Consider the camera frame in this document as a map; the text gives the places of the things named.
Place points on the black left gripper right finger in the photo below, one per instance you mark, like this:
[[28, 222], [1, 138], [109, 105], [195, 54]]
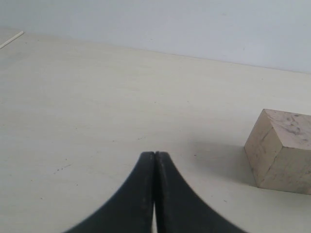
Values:
[[178, 209]]

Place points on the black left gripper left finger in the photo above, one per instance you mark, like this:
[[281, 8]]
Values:
[[130, 209]]

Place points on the largest wooden cube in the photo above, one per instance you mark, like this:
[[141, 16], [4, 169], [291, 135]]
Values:
[[279, 151]]

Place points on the thin wooden stick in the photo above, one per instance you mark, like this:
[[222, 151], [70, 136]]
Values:
[[11, 39]]

